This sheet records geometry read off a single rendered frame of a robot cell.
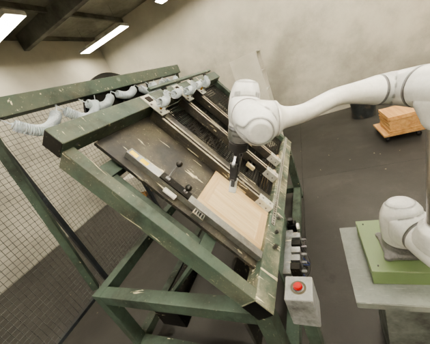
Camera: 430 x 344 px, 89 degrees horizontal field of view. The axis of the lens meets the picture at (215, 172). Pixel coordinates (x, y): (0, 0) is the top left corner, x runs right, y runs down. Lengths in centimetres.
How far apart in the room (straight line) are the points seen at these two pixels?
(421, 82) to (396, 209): 56
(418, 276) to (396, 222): 26
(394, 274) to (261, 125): 100
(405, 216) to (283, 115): 77
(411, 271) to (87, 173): 149
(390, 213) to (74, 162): 140
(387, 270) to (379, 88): 81
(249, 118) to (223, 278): 79
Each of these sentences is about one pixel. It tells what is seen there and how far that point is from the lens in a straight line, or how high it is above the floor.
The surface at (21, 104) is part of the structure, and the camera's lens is 169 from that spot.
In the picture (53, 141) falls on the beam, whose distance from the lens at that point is 117.
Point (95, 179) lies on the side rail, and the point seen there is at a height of 168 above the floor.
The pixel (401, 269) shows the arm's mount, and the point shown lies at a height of 83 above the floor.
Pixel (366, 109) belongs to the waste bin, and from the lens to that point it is 562.
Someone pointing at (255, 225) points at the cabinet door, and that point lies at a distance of 150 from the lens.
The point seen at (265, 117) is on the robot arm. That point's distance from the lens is 58.
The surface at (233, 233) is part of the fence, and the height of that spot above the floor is 108.
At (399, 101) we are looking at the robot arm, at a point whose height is 158.
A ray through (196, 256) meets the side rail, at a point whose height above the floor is 119.
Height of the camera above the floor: 186
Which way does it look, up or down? 21 degrees down
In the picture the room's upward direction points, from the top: 23 degrees counter-clockwise
